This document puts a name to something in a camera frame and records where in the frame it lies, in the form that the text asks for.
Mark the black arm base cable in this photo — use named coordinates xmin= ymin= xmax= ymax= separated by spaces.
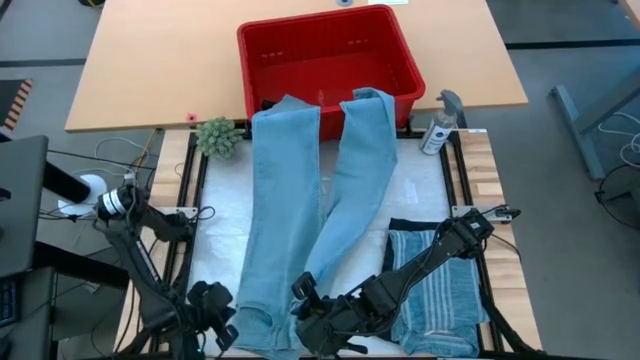
xmin=192 ymin=205 xmax=217 ymax=224

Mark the light wooden desk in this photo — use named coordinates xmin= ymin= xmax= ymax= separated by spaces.
xmin=64 ymin=0 xmax=530 ymax=134

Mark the red plastic laundry bin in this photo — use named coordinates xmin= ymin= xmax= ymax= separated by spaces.
xmin=236 ymin=4 xmax=428 ymax=142

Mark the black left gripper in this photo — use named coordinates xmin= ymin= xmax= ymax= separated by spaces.
xmin=186 ymin=280 xmax=241 ymax=353

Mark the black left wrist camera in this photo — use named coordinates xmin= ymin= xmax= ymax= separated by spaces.
xmin=180 ymin=327 xmax=207 ymax=360

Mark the black monitor pole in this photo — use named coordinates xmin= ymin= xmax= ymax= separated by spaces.
xmin=42 ymin=159 xmax=96 ymax=205

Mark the white floor cable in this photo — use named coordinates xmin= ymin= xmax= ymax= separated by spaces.
xmin=596 ymin=110 xmax=640 ymax=169

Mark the dark navy garment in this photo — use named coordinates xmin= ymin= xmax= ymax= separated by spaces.
xmin=381 ymin=216 xmax=455 ymax=281

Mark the clear spray bottle grey trigger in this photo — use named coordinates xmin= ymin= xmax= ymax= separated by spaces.
xmin=418 ymin=89 xmax=465 ymax=156

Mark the black keyboard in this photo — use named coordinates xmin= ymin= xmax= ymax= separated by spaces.
xmin=0 ymin=278 xmax=22 ymax=329

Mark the grey desk leg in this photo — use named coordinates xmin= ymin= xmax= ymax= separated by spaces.
xmin=548 ymin=64 xmax=640 ymax=181

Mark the small potted green plant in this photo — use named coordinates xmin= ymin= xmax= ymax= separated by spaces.
xmin=194 ymin=116 xmax=239 ymax=160

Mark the yellow cord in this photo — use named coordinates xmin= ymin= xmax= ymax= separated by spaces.
xmin=133 ymin=128 xmax=160 ymax=174

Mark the black aluminium table frame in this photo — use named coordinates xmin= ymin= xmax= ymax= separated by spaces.
xmin=112 ymin=129 xmax=544 ymax=360

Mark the white round base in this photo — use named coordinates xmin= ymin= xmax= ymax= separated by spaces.
xmin=56 ymin=172 xmax=109 ymax=218

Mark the dark grey monitor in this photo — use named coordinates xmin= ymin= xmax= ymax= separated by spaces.
xmin=0 ymin=134 xmax=50 ymax=279

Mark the black chair base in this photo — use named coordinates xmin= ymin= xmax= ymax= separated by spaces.
xmin=593 ymin=163 xmax=640 ymax=231

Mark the light blue denim garment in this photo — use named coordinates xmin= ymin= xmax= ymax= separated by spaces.
xmin=229 ymin=87 xmax=399 ymax=360

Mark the blue white striped shirt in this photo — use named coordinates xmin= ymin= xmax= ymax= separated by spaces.
xmin=387 ymin=228 xmax=490 ymax=359

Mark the white padded table mat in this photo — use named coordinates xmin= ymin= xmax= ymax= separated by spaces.
xmin=177 ymin=137 xmax=476 ymax=357

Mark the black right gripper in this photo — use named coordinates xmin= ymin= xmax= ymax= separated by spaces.
xmin=293 ymin=273 xmax=401 ymax=358

